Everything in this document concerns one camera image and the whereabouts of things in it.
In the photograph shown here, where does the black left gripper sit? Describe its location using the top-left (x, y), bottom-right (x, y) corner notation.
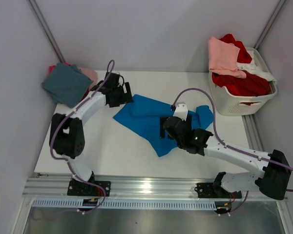
top-left (109, 82), bottom-right (134, 108)

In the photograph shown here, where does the bright blue t-shirt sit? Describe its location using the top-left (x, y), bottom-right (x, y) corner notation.
top-left (112, 94), bottom-right (213, 158)

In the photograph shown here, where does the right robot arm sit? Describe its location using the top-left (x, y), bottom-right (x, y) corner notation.
top-left (160, 115), bottom-right (291, 200)

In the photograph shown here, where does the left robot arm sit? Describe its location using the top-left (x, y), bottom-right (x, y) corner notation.
top-left (49, 72), bottom-right (133, 195)

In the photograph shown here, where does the red folded t-shirt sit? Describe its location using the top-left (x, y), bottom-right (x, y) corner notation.
top-left (80, 88), bottom-right (90, 102)

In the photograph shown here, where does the pink folded t-shirt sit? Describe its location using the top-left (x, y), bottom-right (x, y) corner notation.
top-left (78, 66), bottom-right (98, 90)

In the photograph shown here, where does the white perforated laundry basket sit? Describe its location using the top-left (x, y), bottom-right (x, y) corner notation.
top-left (208, 47), bottom-right (278, 116)

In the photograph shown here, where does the teal folded t-shirt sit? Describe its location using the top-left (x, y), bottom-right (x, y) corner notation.
top-left (42, 63), bottom-right (93, 108)

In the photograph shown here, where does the pink t-shirt in basket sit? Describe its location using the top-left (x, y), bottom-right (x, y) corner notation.
top-left (208, 37), bottom-right (247, 78)

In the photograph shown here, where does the red t-shirt in basket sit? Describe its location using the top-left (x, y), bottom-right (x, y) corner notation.
top-left (211, 34), bottom-right (271, 97)

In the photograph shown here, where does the white t-shirt in basket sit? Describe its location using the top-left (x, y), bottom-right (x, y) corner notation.
top-left (237, 48), bottom-right (276, 82)

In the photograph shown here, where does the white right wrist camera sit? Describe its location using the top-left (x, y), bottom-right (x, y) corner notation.
top-left (173, 103), bottom-right (188, 121)

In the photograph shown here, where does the aluminium mounting rail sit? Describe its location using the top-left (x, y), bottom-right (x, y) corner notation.
top-left (22, 174), bottom-right (213, 200)

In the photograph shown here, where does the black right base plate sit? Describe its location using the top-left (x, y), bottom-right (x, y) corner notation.
top-left (194, 182), bottom-right (242, 199)

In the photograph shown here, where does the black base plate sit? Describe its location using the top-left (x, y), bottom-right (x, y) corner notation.
top-left (194, 182), bottom-right (242, 199)
top-left (67, 179), bottom-right (111, 197)

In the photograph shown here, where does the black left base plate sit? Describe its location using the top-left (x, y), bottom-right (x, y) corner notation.
top-left (67, 179), bottom-right (111, 197)

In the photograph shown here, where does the left aluminium frame post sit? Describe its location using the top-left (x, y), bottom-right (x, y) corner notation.
top-left (27, 0), bottom-right (65, 63)

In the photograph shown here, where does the aluminium frame post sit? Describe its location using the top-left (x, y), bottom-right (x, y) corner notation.
top-left (254, 0), bottom-right (289, 50)
top-left (27, 0), bottom-right (65, 63)

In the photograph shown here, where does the white slotted cable duct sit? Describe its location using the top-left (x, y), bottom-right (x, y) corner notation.
top-left (32, 198), bottom-right (216, 211)

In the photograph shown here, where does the right aluminium frame post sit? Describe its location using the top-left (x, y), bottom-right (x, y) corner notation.
top-left (254, 0), bottom-right (289, 50)

